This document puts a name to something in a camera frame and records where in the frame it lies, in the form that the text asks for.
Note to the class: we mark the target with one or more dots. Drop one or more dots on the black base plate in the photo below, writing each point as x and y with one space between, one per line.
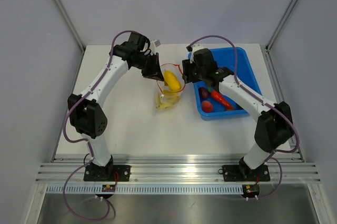
236 173
119 173

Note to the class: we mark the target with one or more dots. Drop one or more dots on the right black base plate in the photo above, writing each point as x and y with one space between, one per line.
236 173

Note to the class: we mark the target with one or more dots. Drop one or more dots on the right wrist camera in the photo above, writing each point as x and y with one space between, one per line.
194 48

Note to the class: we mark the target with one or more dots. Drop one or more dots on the clear zip top bag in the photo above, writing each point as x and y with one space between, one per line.
176 69

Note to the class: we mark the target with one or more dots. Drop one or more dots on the blue plastic bin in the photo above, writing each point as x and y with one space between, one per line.
234 59

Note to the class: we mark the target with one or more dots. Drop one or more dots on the orange carrot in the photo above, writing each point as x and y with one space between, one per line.
220 99

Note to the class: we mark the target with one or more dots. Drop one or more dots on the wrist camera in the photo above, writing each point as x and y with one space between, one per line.
154 44
194 48

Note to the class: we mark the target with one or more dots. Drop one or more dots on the frame post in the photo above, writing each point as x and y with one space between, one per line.
284 18
69 24

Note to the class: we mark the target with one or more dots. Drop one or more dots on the dark purple plum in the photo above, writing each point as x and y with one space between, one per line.
203 93

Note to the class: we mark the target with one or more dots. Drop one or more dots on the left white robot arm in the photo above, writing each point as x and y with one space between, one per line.
85 110

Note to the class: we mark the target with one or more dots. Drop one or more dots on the aluminium rail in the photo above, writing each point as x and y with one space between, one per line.
183 169

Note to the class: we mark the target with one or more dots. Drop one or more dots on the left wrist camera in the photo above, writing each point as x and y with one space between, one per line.
154 44

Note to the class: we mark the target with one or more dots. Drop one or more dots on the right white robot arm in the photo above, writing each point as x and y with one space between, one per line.
273 121

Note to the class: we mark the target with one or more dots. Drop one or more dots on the white slotted cable duct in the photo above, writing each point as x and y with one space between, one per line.
124 189

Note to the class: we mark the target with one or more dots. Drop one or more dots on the right frame post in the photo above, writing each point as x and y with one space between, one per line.
284 18

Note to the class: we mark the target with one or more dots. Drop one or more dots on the yellow banana bunch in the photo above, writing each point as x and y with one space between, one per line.
166 100

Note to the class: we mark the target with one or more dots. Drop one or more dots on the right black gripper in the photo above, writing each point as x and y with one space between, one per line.
187 67

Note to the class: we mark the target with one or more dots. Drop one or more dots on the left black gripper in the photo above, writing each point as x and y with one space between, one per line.
154 72

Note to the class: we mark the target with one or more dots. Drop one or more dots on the yellow starfruit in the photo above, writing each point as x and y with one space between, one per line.
171 81

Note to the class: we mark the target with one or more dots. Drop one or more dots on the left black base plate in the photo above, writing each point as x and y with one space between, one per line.
119 173

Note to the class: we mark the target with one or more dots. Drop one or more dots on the left frame post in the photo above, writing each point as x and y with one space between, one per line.
69 24

